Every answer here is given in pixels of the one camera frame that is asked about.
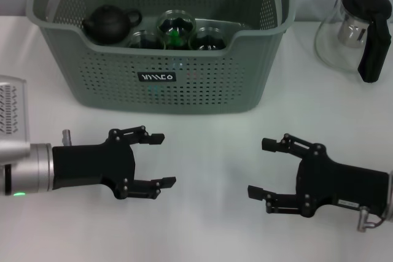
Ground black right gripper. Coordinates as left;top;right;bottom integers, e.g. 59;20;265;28
247;134;390;218

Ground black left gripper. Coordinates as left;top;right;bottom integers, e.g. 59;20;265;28
52;126;177;201

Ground glass teacup black base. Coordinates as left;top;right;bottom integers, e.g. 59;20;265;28
127;29;162;50
189;26;228;51
155;10;197;50

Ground green toy brick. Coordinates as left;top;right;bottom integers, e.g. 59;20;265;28
170;28;182;48

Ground grey perforated storage basket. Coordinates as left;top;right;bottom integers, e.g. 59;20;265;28
26;0;297;114

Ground black clay teapot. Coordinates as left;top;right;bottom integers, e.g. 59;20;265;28
81;4;143;45

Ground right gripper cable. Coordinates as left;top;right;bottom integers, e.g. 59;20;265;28
367;212;391;228

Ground glass teapot black handle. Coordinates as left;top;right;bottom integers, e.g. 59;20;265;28
313;0;393;83

